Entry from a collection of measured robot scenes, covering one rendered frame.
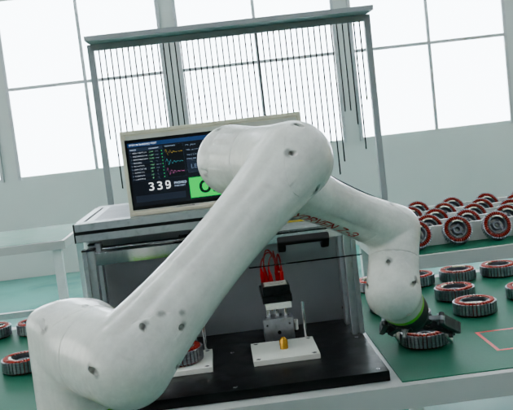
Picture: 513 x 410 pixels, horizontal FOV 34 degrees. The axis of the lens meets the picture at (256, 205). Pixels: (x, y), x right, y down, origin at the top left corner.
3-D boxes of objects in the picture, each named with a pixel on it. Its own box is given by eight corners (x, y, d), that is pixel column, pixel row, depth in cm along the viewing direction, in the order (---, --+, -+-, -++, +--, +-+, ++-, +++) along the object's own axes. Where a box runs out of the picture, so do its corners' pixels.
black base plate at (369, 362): (390, 381, 172) (389, 370, 172) (80, 420, 169) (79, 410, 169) (352, 325, 219) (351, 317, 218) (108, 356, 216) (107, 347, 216)
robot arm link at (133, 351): (86, 379, 102) (322, 99, 125) (32, 355, 115) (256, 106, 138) (149, 441, 108) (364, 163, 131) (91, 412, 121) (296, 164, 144)
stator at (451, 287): (479, 293, 237) (478, 280, 237) (471, 303, 227) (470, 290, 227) (440, 293, 242) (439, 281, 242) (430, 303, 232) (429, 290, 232)
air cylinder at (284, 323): (295, 338, 205) (293, 316, 204) (265, 342, 204) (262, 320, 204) (293, 333, 210) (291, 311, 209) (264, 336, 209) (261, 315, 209)
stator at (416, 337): (446, 351, 187) (445, 334, 187) (396, 351, 191) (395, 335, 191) (453, 336, 197) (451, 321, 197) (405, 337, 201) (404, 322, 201)
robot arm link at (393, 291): (358, 312, 159) (415, 311, 155) (360, 250, 164) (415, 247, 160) (374, 330, 171) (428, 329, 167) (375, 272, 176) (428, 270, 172)
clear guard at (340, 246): (361, 255, 175) (359, 227, 175) (248, 268, 174) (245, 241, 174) (338, 234, 208) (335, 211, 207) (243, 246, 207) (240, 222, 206)
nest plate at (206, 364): (212, 372, 185) (212, 366, 184) (145, 381, 184) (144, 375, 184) (212, 353, 199) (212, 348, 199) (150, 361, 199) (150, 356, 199)
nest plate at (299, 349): (321, 358, 186) (320, 352, 185) (254, 367, 185) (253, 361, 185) (313, 340, 200) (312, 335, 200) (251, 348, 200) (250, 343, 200)
